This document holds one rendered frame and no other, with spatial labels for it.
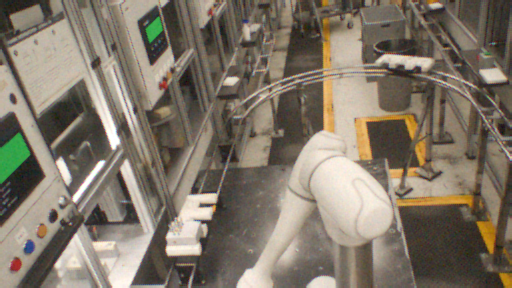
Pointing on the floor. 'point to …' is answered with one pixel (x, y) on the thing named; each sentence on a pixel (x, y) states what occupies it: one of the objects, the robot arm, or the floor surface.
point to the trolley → (319, 15)
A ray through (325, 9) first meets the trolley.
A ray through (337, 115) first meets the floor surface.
